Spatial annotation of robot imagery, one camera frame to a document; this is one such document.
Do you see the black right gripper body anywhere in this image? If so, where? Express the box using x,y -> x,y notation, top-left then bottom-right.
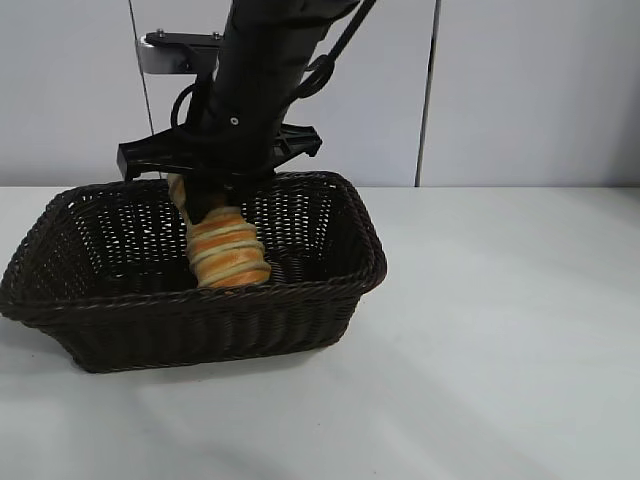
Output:
118,74 -> 322,189

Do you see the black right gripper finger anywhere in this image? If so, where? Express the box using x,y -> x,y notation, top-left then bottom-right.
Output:
187,174 -> 227,225

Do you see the long twisted striped bread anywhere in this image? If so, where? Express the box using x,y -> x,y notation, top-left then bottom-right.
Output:
167,173 -> 273,290

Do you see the dark brown wicker basket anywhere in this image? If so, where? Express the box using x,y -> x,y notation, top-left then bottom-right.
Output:
0,169 -> 390,376

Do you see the black right camera cable loop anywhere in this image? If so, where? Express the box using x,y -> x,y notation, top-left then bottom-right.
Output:
168,82 -> 214,129

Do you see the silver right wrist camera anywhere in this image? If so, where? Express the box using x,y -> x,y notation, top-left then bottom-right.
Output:
134,29 -> 224,76

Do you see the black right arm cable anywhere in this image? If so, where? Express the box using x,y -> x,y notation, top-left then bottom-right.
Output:
298,0 -> 377,99

